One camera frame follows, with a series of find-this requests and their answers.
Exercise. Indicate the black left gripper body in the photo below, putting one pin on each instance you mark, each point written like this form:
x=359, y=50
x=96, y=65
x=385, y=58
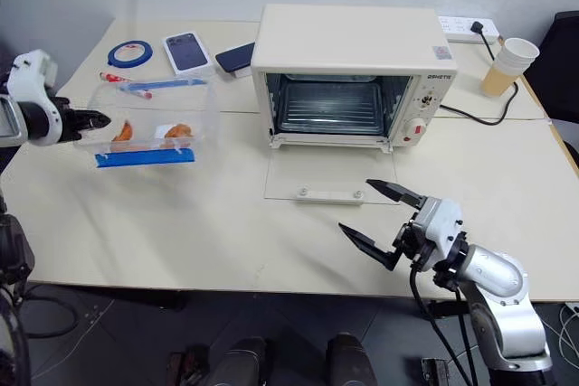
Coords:
x=70, y=124

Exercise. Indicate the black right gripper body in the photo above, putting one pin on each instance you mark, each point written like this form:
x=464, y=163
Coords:
x=418, y=241

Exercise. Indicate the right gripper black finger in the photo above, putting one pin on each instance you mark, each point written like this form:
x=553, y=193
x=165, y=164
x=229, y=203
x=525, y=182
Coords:
x=371, y=246
x=398, y=192

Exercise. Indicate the clear plastic food container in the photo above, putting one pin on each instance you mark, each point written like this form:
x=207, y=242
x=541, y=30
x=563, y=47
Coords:
x=149, y=106

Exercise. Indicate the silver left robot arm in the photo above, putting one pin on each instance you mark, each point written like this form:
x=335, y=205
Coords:
x=10, y=119

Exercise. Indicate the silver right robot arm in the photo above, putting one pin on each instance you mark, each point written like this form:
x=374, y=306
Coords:
x=495, y=273

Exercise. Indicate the orange fried food piece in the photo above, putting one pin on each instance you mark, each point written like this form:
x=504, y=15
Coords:
x=180, y=130
x=124, y=132

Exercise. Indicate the white red oven knob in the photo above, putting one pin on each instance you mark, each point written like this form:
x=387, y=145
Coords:
x=416, y=127

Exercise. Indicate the glass oven door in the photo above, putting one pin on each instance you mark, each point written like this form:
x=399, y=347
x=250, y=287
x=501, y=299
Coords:
x=330, y=173

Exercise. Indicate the small oven selector knob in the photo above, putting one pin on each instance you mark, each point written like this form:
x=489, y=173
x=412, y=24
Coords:
x=426, y=102

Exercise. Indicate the metal oven rack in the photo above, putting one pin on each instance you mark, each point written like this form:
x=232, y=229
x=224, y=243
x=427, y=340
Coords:
x=332, y=108

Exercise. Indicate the cream toaster oven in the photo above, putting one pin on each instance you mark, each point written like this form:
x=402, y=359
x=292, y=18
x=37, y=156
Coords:
x=344, y=38

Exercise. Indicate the red white marker pen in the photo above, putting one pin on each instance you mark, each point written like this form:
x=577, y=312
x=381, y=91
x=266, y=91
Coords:
x=138, y=92
x=113, y=77

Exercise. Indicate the wide blue tape strip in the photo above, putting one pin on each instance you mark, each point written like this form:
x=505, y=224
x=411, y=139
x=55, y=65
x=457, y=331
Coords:
x=145, y=158

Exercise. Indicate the blue tape roll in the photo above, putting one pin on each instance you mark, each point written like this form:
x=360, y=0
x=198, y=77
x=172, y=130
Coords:
x=114, y=57

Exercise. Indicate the narrow blue tape strip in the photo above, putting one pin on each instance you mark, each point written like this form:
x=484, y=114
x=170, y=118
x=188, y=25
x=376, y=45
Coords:
x=167, y=84

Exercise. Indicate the smartphone retail box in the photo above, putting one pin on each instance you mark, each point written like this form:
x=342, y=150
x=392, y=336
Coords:
x=187, y=53

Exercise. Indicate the dark rounded shape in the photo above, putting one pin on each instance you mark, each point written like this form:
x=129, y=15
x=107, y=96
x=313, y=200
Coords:
x=349, y=359
x=242, y=361

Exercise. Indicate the small dark metal block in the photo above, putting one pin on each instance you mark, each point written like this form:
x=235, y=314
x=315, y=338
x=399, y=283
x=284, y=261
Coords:
x=435, y=372

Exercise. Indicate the dark smartphone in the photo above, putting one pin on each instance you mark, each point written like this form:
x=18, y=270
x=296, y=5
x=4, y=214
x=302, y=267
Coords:
x=235, y=59

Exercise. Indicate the stacked paper cups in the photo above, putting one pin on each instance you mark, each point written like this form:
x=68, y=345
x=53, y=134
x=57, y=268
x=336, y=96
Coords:
x=509, y=65

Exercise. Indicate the white power strip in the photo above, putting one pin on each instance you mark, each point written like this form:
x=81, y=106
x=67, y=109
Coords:
x=457, y=26

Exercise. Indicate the black chair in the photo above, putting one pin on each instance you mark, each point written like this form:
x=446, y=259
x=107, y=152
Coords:
x=558, y=69

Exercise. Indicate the reddish brown floor object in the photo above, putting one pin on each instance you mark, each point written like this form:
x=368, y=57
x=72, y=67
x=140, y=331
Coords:
x=187, y=365

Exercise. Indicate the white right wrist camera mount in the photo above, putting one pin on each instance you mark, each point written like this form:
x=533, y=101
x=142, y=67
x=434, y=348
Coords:
x=441, y=219

